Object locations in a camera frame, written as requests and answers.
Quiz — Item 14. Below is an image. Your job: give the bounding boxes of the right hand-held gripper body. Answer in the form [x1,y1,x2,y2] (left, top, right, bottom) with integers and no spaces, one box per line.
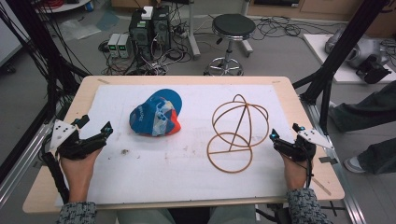
[274,128,334,162]

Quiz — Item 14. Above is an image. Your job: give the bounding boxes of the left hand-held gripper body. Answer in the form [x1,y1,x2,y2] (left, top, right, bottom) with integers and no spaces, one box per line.
[49,119,108,161]

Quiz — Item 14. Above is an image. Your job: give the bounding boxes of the wooden wire hat stand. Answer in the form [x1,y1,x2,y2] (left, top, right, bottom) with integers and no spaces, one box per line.
[206,93,271,175]

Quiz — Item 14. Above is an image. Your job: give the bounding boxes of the blue orange baseball cap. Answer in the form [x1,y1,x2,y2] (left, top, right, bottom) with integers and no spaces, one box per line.
[128,88,184,138]

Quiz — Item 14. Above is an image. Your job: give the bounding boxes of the person's right hand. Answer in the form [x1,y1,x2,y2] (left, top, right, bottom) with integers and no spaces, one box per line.
[280,153,310,191]

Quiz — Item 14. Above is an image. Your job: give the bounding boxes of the person's left hand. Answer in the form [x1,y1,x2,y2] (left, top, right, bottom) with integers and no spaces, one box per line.
[60,147,104,203]

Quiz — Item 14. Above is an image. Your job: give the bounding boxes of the white floor board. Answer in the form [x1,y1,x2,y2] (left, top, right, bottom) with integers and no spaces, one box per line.
[303,33,396,85]

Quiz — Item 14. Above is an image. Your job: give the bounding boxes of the white table mat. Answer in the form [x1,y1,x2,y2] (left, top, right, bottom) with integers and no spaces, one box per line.
[55,83,295,208]

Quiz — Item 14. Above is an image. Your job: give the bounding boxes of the grey power supply unit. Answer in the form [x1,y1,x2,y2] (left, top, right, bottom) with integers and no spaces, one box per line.
[106,33,121,59]
[117,33,133,59]

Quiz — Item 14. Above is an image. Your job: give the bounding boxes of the grey black machine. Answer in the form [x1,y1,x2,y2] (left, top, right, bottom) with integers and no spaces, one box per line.
[324,27,393,85]

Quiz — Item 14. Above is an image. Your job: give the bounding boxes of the black computer tower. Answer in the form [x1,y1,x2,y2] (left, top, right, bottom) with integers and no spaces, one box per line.
[128,8,154,62]
[151,5,173,52]

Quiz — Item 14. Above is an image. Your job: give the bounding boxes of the black round stool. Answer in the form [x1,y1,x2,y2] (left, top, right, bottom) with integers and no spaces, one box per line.
[203,13,257,77]

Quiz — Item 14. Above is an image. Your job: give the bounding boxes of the grey desk leg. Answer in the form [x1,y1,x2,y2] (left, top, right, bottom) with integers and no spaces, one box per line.
[186,0,202,61]

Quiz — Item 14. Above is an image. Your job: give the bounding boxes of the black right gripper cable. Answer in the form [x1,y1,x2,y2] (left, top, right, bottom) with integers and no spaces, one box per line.
[305,157,315,189]

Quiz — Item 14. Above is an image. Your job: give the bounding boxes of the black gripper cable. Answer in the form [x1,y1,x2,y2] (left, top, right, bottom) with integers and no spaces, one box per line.
[40,136,71,204]
[305,157,315,189]

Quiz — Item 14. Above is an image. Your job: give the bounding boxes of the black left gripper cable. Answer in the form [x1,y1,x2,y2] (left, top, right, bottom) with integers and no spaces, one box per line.
[40,136,71,204]

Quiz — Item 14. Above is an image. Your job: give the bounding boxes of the aluminium rail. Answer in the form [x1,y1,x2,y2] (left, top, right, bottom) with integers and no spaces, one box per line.
[301,98,369,224]
[0,122,55,209]

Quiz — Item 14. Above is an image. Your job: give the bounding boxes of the black metal frame post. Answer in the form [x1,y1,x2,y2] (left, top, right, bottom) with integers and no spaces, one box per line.
[5,0,82,105]
[291,0,391,135]

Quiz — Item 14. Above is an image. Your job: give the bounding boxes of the tangle of floor cables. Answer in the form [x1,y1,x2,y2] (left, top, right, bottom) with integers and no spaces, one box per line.
[251,15,344,42]

